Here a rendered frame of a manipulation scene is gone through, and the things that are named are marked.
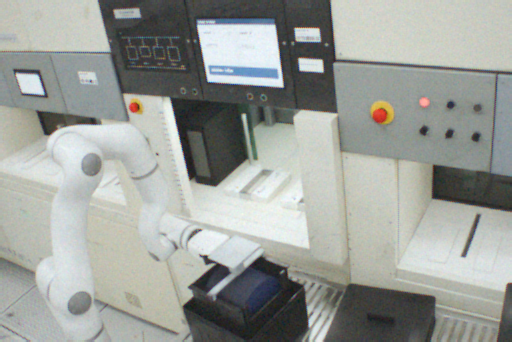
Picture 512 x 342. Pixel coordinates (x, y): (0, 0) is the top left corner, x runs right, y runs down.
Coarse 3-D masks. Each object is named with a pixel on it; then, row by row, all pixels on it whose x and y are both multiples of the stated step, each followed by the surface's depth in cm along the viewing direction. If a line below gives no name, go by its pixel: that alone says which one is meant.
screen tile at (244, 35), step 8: (240, 32) 156; (248, 32) 155; (256, 32) 153; (272, 32) 151; (240, 40) 158; (248, 40) 156; (256, 40) 155; (264, 40) 154; (272, 40) 152; (240, 48) 160; (272, 48) 154; (248, 56) 159; (256, 56) 158; (264, 56) 156; (272, 56) 155; (272, 64) 156
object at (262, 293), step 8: (264, 280) 154; (272, 280) 158; (256, 288) 152; (264, 288) 155; (272, 288) 159; (280, 288) 162; (248, 296) 150; (256, 296) 153; (264, 296) 156; (272, 296) 160; (248, 304) 151; (256, 304) 154; (264, 304) 157
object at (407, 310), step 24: (360, 288) 167; (384, 288) 165; (336, 312) 159; (360, 312) 158; (384, 312) 156; (408, 312) 154; (432, 312) 153; (336, 336) 151; (360, 336) 149; (384, 336) 148; (408, 336) 146; (432, 336) 157
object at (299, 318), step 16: (304, 288) 162; (192, 304) 164; (288, 304) 156; (304, 304) 164; (192, 320) 160; (208, 320) 154; (272, 320) 151; (288, 320) 158; (304, 320) 166; (192, 336) 166; (208, 336) 158; (224, 336) 151; (256, 336) 147; (272, 336) 153; (288, 336) 161
